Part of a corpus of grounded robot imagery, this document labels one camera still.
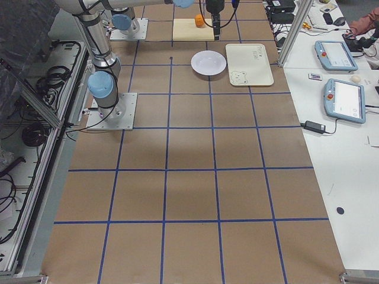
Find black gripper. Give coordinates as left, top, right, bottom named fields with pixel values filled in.
left=205, top=0, right=224, bottom=41

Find orange fruit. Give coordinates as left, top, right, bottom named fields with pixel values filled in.
left=194, top=14, right=205, bottom=28

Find white round plate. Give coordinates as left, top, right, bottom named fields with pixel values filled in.
left=191, top=50, right=226, bottom=76

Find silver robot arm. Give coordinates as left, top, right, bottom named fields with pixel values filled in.
left=110, top=1, right=225, bottom=41
left=56, top=1, right=193, bottom=120

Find cream bear tray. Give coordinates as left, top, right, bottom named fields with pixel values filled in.
left=225, top=44, right=274, bottom=86

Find wooden cutting board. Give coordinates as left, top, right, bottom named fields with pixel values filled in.
left=172, top=19, right=214, bottom=41

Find brass cylinder tool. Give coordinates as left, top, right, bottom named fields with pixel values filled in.
left=302, top=22, right=312, bottom=30

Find small printed card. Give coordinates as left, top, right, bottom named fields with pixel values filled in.
left=308, top=73, right=323, bottom=81

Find far blue teach pendant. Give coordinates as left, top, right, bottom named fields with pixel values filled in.
left=314, top=41, right=358, bottom=72

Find blue teach pendant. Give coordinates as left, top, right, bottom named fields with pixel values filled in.
left=314, top=41, right=358, bottom=72
left=323, top=79, right=366, bottom=124

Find black computer mouse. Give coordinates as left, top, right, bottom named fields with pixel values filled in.
left=333, top=17, right=346, bottom=27

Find black power adapter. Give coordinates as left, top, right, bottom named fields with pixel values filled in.
left=300, top=121, right=326, bottom=134

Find near blue teach pendant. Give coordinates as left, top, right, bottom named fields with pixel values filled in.
left=323, top=79, right=366, bottom=124

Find white egg-shaped object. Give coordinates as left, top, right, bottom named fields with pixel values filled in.
left=351, top=75, right=361, bottom=83

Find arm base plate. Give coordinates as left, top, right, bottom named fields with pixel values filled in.
left=86, top=93, right=138, bottom=131
left=110, top=17, right=149, bottom=41

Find aluminium frame post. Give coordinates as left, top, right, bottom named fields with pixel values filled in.
left=278, top=0, right=313, bottom=67

